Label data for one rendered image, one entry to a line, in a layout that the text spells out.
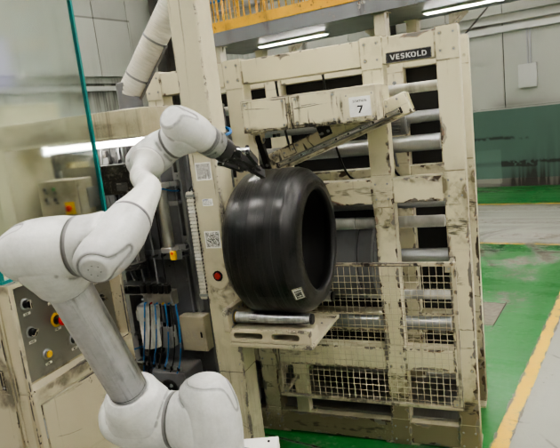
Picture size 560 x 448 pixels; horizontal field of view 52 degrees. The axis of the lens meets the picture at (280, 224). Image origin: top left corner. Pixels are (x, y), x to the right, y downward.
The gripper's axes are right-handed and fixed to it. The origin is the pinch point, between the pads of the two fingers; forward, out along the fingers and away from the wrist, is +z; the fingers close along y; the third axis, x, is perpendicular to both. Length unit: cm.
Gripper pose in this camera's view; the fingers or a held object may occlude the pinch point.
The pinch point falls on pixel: (257, 170)
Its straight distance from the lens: 192.4
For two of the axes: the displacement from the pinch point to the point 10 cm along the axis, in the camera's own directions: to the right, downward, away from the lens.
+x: -0.8, -9.1, 4.0
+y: 8.2, -2.9, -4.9
